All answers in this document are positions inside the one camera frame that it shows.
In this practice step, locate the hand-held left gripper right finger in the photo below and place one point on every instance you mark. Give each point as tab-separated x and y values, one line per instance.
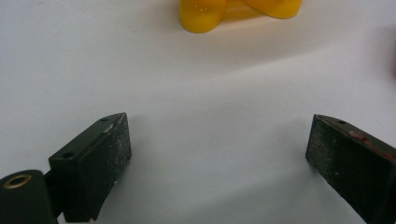
351	161

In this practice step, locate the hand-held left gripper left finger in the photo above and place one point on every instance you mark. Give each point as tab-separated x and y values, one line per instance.
93	161

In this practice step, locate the yellow plastic toy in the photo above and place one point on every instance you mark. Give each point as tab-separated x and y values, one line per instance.
202	14

